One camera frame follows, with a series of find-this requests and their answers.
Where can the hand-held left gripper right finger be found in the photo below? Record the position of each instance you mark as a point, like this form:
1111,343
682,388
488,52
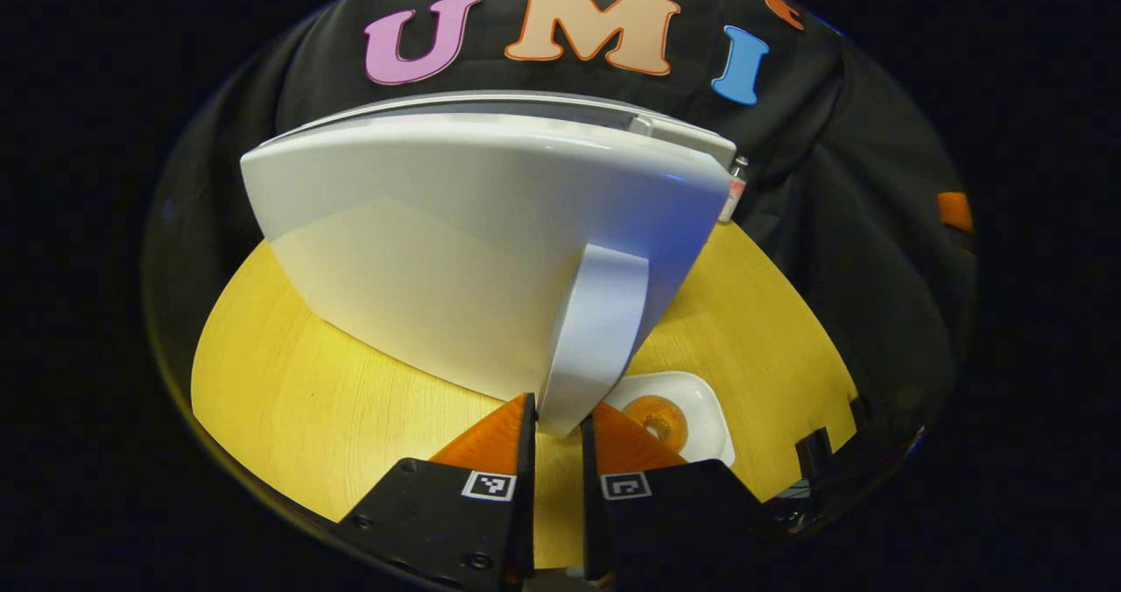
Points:
592,522

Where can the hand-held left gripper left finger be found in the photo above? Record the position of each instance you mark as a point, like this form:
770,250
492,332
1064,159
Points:
528,452

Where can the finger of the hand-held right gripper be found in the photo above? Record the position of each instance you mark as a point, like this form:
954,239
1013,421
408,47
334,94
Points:
955,211

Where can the orange donut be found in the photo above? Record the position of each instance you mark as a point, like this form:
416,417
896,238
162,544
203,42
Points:
657,417

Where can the white microwave oven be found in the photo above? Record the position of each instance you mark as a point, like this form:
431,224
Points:
438,224

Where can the black backdrop cloth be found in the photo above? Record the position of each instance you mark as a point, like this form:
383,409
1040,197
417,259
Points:
876,268

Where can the white square plate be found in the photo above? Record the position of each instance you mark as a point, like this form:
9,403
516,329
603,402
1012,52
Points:
705,417

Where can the clear bottle with pink label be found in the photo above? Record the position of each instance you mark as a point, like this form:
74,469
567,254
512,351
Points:
734,193

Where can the black table edge bracket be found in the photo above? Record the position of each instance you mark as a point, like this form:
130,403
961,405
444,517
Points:
861,411
814,454

